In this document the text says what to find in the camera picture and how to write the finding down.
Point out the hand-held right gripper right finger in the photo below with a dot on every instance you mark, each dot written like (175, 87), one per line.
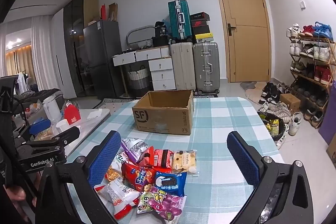
(242, 158)

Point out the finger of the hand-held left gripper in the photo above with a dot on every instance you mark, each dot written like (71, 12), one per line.
(39, 126)
(67, 134)

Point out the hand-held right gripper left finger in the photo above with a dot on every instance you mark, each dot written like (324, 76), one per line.
(105, 158)

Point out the small red white snack packet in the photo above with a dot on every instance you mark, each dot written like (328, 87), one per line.
(123, 211)

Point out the cream nougat cake packet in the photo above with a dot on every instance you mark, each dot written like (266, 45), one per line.
(183, 161)

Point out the brown cardboard box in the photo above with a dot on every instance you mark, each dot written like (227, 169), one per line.
(157, 119)

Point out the blue cookie packet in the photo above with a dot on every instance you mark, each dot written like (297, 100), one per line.
(168, 182)

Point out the person's left forearm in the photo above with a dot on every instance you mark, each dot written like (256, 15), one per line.
(10, 213)

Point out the person's left hand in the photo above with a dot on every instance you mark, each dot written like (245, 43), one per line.
(14, 192)

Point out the white cup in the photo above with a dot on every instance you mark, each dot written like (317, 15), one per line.
(62, 125)

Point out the green white snack packet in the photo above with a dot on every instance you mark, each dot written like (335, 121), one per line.
(120, 159)

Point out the orange noodle snack packet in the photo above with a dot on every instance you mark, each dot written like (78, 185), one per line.
(114, 174)

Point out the red paper box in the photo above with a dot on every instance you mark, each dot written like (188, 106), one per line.
(72, 115)

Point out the white side table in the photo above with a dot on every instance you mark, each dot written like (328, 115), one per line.
(89, 128)

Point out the white tissue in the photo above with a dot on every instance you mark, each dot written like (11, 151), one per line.
(94, 114)

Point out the white snack packet red print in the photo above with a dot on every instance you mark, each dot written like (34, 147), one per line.
(115, 191)

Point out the purple silver snack packet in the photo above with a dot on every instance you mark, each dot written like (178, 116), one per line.
(137, 146)

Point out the red chip packet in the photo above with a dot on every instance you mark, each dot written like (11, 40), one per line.
(136, 176)

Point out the crumpled red snack packet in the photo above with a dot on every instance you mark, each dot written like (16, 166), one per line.
(147, 157)

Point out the black trash bin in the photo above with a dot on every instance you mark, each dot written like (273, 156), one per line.
(274, 128)

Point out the hanging clothes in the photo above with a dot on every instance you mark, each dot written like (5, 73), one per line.
(23, 82)

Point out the black white patterned rug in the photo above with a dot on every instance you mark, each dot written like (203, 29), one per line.
(115, 102)

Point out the pile of loose sneakers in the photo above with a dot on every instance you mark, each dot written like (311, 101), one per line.
(273, 108)

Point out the green yellow snack packet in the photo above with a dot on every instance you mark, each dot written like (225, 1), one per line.
(144, 203)

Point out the round beige rug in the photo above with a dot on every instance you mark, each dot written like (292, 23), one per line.
(256, 94)

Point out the white curtain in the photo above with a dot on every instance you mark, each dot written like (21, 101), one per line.
(42, 56)

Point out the small cardboard box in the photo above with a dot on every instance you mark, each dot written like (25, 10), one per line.
(290, 102)

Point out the grey door mat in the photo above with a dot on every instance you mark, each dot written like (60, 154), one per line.
(248, 85)

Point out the pink grape candy packet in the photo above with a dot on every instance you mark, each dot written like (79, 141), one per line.
(165, 203)

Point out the woven laundry basket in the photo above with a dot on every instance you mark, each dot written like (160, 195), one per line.
(138, 82)

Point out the grey refrigerator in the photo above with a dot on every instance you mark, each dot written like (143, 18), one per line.
(102, 56)

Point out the large cardboard carton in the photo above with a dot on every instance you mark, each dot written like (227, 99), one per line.
(332, 150)

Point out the dark glass wardrobe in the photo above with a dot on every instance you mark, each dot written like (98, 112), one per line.
(76, 43)

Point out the purple mat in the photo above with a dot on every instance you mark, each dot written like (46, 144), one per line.
(328, 113)

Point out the silver suitcase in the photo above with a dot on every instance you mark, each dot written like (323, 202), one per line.
(206, 66)

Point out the white drawer dresser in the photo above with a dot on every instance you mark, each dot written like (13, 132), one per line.
(162, 66)

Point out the beige suitcase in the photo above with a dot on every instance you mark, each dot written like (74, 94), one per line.
(182, 66)

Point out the silver framed mirror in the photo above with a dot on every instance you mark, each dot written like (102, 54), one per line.
(139, 35)

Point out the red bag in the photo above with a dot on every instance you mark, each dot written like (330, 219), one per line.
(104, 12)

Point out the tan wooden door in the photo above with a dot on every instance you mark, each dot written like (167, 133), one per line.
(244, 29)

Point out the rows of racked shoes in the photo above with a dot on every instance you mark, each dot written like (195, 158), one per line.
(321, 53)

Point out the brown paper bag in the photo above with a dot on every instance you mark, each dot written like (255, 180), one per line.
(113, 12)

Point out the black numbered box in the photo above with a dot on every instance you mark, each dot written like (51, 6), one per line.
(160, 29)

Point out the black red shoe box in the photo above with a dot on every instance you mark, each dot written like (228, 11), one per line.
(200, 22)

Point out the teal suitcase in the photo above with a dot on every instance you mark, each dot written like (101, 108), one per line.
(176, 19)

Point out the white light switch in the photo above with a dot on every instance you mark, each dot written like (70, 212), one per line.
(303, 4)

